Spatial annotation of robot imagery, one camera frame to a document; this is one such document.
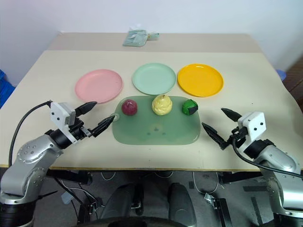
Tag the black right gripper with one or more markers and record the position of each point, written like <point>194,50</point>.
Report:
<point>237,137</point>

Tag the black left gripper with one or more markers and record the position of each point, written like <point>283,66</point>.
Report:
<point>79,130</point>

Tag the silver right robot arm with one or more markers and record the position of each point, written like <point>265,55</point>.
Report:
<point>279,165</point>

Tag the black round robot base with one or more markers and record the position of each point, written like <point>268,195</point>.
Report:
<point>139,221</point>

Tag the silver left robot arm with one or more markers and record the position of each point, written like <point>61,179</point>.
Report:
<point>30,160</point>

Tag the pink plate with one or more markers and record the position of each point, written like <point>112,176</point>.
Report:
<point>99,86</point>

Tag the yellow plate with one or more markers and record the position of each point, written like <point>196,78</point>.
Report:
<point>200,80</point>

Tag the light green plate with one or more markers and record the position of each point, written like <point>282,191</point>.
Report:
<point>154,78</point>

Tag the dark red apple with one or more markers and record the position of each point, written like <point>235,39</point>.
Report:
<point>129,107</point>

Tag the green cutting board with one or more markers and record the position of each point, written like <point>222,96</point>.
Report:
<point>156,128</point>

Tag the yellow pear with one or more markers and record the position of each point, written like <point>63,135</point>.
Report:
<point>162,105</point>

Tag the blue plastic stool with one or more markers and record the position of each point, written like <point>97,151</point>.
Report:
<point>281,73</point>

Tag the dark rounded robot foot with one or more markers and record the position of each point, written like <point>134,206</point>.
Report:
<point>118,201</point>
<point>181,203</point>

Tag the folded teal cloth bag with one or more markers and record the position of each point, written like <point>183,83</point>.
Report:
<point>136,39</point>

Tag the blue plastic crate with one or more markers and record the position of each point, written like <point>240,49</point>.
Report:
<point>5,87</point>

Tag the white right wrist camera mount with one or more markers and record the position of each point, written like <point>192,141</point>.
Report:
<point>254,125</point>

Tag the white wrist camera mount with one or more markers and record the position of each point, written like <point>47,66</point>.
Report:
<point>59,113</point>
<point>254,125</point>

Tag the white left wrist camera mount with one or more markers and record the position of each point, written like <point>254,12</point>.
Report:
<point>59,113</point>

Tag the black table frame bar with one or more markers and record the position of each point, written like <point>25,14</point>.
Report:
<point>241,177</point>

